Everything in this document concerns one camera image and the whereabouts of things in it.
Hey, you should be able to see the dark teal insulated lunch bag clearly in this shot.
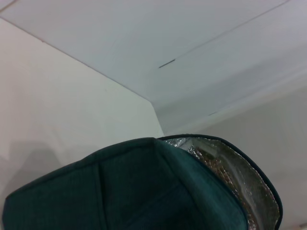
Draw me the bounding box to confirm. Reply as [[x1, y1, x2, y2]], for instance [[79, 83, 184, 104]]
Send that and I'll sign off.
[[3, 134, 283, 230]]

